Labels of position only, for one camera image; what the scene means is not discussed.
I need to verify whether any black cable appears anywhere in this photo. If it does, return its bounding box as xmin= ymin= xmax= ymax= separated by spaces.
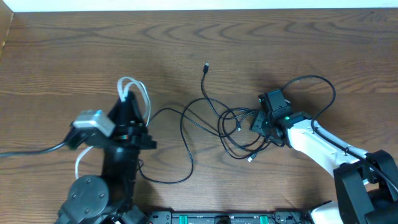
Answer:
xmin=136 ymin=62 xmax=274 ymax=185

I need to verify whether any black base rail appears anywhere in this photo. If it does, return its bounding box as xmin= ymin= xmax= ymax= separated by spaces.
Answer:
xmin=147 ymin=210 xmax=313 ymax=224

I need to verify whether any left camera cable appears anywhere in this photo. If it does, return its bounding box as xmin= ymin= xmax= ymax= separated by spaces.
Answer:
xmin=0 ymin=132 xmax=81 ymax=159

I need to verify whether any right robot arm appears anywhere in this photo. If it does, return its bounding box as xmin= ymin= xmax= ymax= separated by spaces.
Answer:
xmin=251 ymin=90 xmax=397 ymax=224

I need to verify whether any white cable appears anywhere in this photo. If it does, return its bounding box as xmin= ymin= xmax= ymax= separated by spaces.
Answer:
xmin=74 ymin=76 xmax=152 ymax=180

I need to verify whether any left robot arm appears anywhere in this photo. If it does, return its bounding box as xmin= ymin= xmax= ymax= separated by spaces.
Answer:
xmin=57 ymin=92 xmax=157 ymax=223

